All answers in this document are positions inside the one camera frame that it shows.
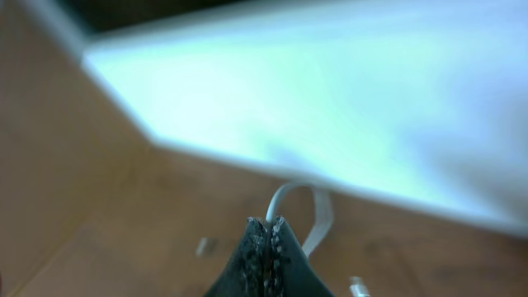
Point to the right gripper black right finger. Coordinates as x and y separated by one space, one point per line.
288 272

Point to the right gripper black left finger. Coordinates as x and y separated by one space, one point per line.
243 274

